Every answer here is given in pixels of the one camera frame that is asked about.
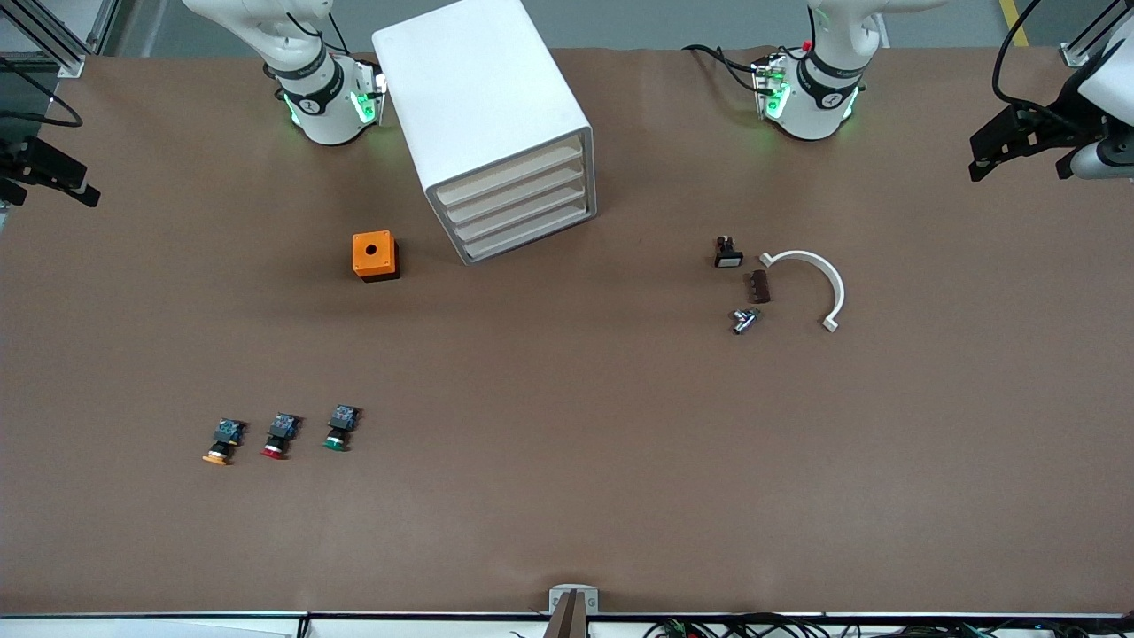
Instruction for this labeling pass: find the white curved bracket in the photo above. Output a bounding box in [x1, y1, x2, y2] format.
[759, 251, 846, 333]

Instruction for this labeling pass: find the yellow push button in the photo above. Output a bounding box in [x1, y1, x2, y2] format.
[202, 418, 246, 466]

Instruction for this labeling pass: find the green push button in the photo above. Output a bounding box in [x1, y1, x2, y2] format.
[322, 405, 359, 452]

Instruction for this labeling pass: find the yellow floor tape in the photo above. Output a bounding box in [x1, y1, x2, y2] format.
[999, 0, 1033, 48]

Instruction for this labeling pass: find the red push button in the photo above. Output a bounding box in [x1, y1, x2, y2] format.
[261, 412, 300, 461]

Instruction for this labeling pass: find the aluminium frame profile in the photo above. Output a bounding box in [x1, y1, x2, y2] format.
[1059, 0, 1134, 68]
[0, 0, 120, 79]

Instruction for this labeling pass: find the white drawer cabinet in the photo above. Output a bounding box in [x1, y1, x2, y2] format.
[372, 0, 597, 267]

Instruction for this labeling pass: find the orange box with hole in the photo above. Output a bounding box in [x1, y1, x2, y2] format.
[352, 230, 400, 283]

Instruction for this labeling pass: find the brown camera pole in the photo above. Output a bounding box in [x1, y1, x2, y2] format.
[542, 592, 590, 638]

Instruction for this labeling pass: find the grey metal bracket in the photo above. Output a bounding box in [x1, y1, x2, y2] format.
[549, 585, 600, 615]

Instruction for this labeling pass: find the black base cable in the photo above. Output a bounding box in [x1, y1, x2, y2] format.
[682, 44, 765, 94]

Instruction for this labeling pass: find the white drawer with handle lip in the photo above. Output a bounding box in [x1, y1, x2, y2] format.
[439, 137, 586, 206]

